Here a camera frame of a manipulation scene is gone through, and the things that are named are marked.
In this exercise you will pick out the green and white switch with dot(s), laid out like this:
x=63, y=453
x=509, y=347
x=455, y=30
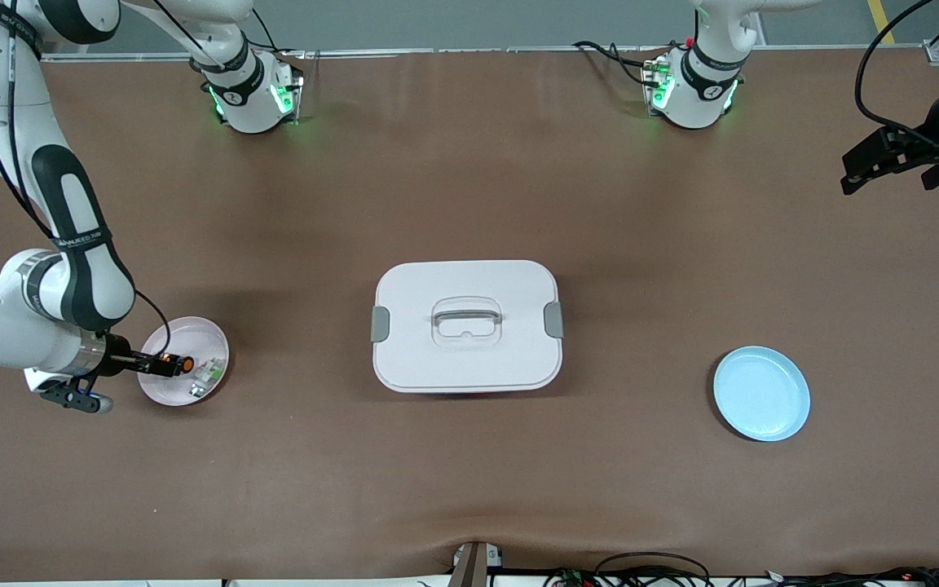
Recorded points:
x=209, y=373

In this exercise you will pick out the black switch with orange button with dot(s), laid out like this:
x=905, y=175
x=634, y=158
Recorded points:
x=186, y=364

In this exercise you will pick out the light blue round plate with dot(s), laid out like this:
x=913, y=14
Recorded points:
x=763, y=399

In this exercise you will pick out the silver table edge rail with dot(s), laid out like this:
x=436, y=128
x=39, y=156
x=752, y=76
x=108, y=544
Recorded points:
x=478, y=50

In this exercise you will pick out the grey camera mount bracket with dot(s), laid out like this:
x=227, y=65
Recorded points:
x=473, y=567

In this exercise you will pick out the white lidded storage box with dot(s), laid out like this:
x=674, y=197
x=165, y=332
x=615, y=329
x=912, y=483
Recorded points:
x=469, y=359

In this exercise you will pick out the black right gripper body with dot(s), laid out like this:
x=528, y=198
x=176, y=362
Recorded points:
x=120, y=355

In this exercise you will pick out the pink round plate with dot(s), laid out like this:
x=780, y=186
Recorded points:
x=192, y=334

